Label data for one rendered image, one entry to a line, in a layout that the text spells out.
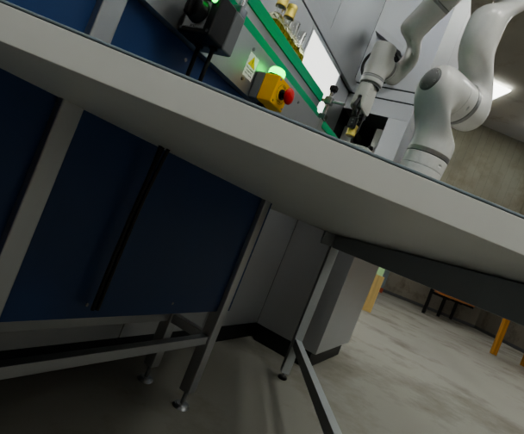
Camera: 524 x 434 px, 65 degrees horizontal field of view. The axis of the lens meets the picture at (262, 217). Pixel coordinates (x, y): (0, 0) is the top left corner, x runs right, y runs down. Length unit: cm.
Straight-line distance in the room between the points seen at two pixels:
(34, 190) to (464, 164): 1280
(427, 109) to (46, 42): 100
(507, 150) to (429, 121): 1269
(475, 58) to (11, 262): 121
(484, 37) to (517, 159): 1273
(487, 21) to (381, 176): 103
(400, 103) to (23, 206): 198
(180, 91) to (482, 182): 1314
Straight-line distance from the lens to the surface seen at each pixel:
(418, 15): 161
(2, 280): 78
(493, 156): 1367
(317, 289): 194
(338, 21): 217
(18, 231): 75
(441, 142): 123
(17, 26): 45
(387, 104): 239
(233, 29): 86
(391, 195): 39
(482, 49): 135
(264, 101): 104
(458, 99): 124
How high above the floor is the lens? 66
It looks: level
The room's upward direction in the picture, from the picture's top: 22 degrees clockwise
